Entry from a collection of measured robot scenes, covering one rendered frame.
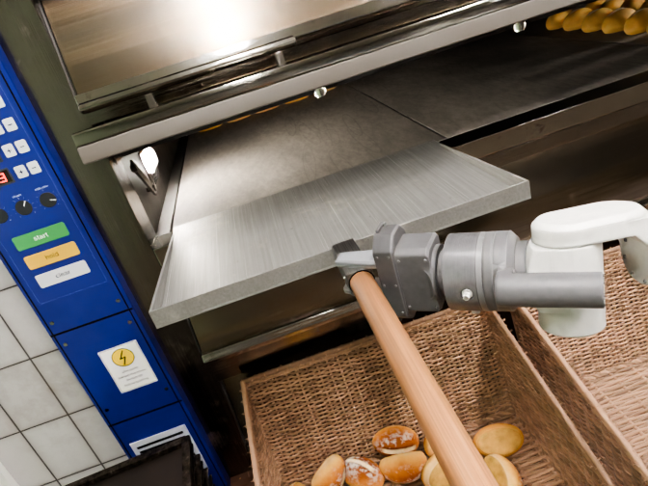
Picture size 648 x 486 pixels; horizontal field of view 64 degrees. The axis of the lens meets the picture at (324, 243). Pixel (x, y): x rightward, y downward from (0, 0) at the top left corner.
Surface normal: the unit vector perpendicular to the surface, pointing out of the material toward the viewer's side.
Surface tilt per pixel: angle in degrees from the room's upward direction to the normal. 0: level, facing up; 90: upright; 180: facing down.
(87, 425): 90
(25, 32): 90
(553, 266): 78
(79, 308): 90
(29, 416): 90
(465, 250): 23
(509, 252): 50
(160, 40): 70
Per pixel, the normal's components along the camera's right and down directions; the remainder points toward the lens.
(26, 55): 0.19, 0.40
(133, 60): 0.09, 0.08
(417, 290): -0.38, 0.52
